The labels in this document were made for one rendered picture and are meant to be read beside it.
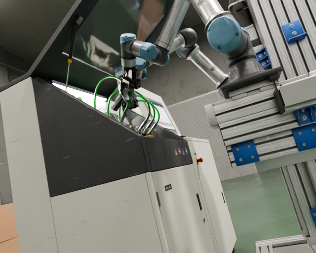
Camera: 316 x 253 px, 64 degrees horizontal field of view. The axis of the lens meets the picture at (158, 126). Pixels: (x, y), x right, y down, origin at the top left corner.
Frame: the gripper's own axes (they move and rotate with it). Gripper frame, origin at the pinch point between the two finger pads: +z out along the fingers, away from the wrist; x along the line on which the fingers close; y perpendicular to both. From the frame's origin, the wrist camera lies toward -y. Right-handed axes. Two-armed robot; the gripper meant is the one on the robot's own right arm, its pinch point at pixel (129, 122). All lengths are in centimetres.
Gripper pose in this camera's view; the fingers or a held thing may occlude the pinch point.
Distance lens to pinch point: 154.2
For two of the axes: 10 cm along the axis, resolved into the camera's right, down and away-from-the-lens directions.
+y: 8.8, -2.9, -3.7
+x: 4.0, 0.8, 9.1
